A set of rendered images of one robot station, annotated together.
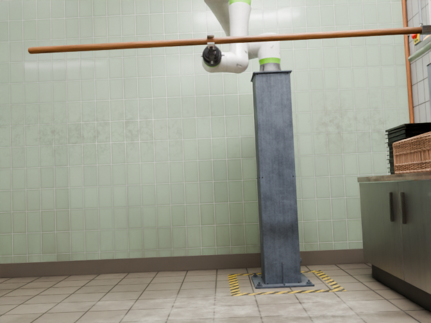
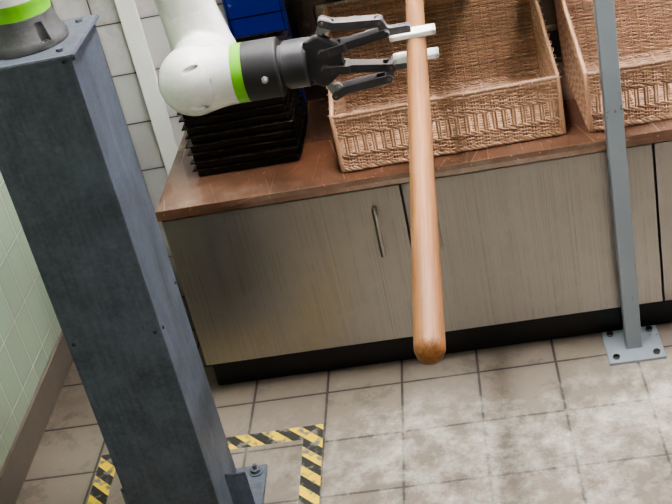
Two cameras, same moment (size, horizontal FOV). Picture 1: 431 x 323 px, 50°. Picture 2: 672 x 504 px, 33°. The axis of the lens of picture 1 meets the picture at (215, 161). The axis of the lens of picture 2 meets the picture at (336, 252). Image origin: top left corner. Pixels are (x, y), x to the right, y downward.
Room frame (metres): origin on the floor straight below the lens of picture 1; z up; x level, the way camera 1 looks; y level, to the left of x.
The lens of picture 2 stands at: (1.94, 1.66, 1.81)
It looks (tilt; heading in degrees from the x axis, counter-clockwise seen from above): 29 degrees down; 278
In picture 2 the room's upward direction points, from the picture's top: 13 degrees counter-clockwise
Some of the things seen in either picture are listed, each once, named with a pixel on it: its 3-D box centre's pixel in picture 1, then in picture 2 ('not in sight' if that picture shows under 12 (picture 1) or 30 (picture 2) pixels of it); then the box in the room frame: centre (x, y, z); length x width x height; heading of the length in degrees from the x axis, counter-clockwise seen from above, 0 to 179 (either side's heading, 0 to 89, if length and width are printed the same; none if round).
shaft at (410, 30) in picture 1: (223, 40); (415, 31); (1.99, -0.06, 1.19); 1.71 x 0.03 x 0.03; 89
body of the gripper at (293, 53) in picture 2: (211, 51); (313, 60); (2.15, 0.00, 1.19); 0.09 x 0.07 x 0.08; 179
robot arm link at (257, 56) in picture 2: (212, 55); (266, 67); (2.22, -0.01, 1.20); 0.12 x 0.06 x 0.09; 89
